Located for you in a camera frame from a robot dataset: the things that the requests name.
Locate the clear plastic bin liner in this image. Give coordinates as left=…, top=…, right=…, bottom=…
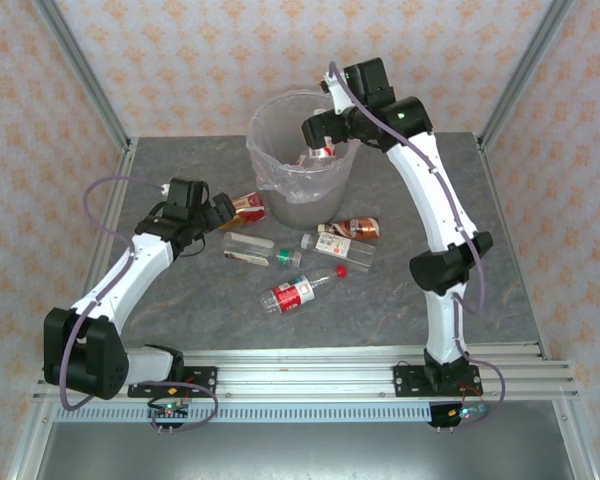
left=247, top=89, right=362, bottom=204

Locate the clear bottle red white label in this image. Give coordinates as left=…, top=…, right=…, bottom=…
left=293, top=144, right=339, bottom=169

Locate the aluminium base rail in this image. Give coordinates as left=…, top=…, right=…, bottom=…
left=32, top=342, right=580, bottom=404

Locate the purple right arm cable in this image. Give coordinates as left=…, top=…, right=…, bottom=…
left=328, top=60, right=507, bottom=432

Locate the white slotted cable duct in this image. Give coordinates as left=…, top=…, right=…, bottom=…
left=52, top=402, right=432, bottom=425

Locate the brown plastic bottle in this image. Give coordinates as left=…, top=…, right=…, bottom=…
left=317, top=215, right=381, bottom=241

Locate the gold red label bottle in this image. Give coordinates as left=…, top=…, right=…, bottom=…
left=218, top=191, right=269, bottom=232

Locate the clear bottle white cap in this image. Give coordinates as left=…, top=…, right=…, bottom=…
left=299, top=230, right=377, bottom=274

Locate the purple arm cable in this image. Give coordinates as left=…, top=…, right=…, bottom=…
left=328, top=60, right=507, bottom=432
left=58, top=174, right=220, bottom=432

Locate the small controller board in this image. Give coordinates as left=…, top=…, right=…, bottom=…
left=147, top=399, right=190, bottom=422
left=428, top=402, right=490, bottom=429

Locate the red label bottle red cap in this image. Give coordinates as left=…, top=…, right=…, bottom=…
left=259, top=264, right=350, bottom=317

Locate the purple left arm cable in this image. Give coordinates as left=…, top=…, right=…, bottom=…
left=58, top=174, right=220, bottom=432

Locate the translucent grey plastic bin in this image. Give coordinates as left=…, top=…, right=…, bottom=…
left=247, top=89, right=364, bottom=231

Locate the grey metal panel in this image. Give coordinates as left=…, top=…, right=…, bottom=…
left=33, top=422, right=575, bottom=480

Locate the clear bottle green cap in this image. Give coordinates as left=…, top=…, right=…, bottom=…
left=222, top=230, right=304, bottom=270

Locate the aluminium frame post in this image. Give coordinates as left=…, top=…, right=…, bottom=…
left=32, top=0, right=134, bottom=154
left=477, top=0, right=577, bottom=151

